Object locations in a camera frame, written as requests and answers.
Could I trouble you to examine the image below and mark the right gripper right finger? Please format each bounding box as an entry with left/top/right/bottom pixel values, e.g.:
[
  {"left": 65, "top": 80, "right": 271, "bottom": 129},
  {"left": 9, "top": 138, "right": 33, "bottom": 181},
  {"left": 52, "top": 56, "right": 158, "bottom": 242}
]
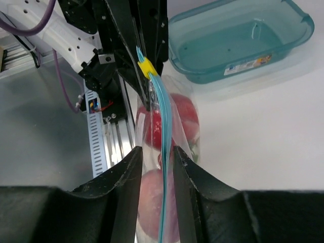
[{"left": 173, "top": 146, "right": 323, "bottom": 242}]

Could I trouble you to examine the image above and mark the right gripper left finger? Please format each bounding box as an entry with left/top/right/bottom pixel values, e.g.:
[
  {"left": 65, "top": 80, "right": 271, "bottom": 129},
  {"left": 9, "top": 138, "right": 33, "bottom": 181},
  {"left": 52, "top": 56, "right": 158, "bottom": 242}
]
[{"left": 1, "top": 146, "right": 142, "bottom": 242}]

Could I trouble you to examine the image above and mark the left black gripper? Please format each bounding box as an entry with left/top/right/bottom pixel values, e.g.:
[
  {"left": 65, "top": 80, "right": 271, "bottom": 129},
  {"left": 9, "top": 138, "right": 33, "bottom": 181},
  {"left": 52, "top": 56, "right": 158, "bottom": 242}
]
[{"left": 59, "top": 0, "right": 169, "bottom": 110}]

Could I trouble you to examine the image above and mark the pink fake peach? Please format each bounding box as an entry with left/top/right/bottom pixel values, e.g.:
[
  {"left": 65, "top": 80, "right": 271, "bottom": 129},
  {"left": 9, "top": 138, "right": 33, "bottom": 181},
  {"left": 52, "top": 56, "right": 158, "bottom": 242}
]
[{"left": 138, "top": 169, "right": 180, "bottom": 242}]

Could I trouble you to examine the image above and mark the red fake apple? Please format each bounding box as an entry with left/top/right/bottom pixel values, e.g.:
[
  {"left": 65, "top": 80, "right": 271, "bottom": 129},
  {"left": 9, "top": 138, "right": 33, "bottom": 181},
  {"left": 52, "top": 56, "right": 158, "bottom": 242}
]
[{"left": 136, "top": 93, "right": 199, "bottom": 150}]

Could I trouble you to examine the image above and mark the clear zip top bag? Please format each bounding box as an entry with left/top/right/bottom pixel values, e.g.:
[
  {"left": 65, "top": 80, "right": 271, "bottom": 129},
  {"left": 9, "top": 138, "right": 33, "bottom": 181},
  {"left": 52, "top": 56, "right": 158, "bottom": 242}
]
[{"left": 134, "top": 45, "right": 201, "bottom": 243}]

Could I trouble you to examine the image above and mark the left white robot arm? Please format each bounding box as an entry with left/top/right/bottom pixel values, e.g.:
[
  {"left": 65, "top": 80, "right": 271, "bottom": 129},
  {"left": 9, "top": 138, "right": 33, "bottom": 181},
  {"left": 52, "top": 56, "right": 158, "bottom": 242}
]
[{"left": 1, "top": 1, "right": 168, "bottom": 108}]

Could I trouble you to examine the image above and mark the teal plastic bin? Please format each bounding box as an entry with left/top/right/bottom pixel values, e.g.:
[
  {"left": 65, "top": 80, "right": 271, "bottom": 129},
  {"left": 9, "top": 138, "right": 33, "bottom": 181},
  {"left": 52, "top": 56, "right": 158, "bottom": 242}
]
[{"left": 169, "top": 1, "right": 314, "bottom": 84}]

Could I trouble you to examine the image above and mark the aluminium mounting rail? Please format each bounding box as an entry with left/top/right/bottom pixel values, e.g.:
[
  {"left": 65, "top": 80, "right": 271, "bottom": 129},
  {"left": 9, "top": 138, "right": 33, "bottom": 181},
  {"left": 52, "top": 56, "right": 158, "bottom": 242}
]
[{"left": 1, "top": 35, "right": 135, "bottom": 167}]

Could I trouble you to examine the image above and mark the white slotted cable duct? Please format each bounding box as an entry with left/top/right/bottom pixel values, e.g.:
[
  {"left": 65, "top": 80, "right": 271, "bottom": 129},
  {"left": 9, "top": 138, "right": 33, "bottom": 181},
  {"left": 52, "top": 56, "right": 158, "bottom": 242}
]
[{"left": 85, "top": 90, "right": 108, "bottom": 178}]

